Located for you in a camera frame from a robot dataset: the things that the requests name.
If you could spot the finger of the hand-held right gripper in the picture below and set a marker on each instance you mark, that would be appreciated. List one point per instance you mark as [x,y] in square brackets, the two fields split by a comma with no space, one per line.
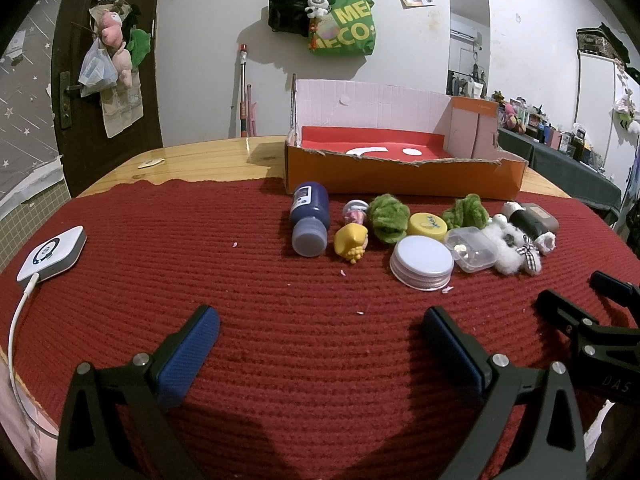
[617,287]
[565,310]

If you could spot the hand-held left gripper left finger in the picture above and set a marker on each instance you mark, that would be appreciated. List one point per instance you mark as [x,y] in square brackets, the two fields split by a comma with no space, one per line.
[192,350]

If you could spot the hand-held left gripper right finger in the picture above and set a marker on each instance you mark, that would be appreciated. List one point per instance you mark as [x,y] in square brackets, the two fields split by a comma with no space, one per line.
[457,347]

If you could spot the white plush with checked bow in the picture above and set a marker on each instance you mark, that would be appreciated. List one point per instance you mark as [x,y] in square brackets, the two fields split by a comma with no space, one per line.
[505,260]

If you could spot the black and white plush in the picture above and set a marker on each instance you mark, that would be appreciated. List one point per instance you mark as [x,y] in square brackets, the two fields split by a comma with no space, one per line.
[527,222]

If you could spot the white round lid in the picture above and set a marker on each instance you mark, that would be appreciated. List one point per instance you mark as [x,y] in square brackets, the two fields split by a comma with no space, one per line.
[421,257]

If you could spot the brown oval case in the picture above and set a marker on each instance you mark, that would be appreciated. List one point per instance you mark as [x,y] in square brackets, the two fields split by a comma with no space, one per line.
[542,215]

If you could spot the small clear plastic box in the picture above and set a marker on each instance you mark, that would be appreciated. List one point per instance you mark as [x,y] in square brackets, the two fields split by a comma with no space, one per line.
[470,250]

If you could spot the yellow plastic lid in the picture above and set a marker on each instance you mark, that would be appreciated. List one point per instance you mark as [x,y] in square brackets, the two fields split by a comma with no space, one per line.
[425,224]

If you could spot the green fuzzy plush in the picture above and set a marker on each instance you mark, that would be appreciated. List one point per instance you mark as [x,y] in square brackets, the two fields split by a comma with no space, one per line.
[465,212]
[387,215]

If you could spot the yellow toy figure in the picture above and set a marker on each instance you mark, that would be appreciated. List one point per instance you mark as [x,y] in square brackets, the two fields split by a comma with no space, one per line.
[350,240]

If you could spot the small pink globe toy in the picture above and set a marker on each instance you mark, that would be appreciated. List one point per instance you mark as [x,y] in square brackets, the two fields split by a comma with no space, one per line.
[356,212]

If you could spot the orange cardboard box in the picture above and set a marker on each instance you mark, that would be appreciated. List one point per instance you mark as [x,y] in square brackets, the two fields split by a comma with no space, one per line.
[400,175]

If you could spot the blue paint bottle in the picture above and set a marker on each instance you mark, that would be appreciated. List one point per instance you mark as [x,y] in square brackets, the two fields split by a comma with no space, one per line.
[310,205]

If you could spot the red knitted mat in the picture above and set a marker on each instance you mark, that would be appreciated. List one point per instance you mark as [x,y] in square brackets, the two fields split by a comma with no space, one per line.
[280,320]

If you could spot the side table with dark cloth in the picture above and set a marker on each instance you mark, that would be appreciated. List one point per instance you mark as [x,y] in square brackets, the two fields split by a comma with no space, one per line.
[565,170]

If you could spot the row of small bottles and boxes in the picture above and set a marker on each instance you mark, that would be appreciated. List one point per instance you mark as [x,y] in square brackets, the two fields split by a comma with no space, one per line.
[550,132]

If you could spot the white square device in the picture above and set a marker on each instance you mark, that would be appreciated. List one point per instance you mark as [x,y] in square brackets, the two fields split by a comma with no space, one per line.
[50,255]

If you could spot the hanging flower plush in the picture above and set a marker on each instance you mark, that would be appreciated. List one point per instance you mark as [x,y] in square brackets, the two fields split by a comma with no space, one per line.
[627,110]

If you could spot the white wardrobe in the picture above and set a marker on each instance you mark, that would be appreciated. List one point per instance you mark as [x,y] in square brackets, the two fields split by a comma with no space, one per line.
[595,100]

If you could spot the dark brown door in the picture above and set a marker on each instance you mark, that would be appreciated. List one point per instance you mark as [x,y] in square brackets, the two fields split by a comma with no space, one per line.
[125,170]

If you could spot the small white chip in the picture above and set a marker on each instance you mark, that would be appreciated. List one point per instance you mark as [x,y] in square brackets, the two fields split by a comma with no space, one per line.
[149,162]

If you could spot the dark bag on wardrobe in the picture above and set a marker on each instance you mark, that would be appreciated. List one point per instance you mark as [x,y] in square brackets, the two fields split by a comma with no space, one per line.
[602,42]

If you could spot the beige hanging organizer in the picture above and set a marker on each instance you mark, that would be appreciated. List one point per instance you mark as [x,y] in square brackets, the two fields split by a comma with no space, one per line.
[120,110]

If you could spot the translucent plastic bag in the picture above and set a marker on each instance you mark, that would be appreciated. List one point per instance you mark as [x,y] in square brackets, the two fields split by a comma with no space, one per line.
[97,72]

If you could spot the green leaf plush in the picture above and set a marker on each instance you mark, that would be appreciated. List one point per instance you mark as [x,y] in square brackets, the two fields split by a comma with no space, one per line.
[137,45]

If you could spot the pink plush toy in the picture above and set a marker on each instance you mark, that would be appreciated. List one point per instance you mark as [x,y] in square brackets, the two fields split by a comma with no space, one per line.
[111,30]

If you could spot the green tote bag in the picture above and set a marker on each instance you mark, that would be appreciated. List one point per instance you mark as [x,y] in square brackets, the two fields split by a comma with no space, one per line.
[350,30]

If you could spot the black backpack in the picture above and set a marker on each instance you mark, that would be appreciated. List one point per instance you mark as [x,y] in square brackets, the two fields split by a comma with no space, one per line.
[287,5]

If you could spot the white panda plush charm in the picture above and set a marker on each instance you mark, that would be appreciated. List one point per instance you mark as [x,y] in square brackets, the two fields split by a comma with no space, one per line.
[317,6]

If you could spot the wall mirror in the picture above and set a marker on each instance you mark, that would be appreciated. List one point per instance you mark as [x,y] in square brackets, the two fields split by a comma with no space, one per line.
[467,10]

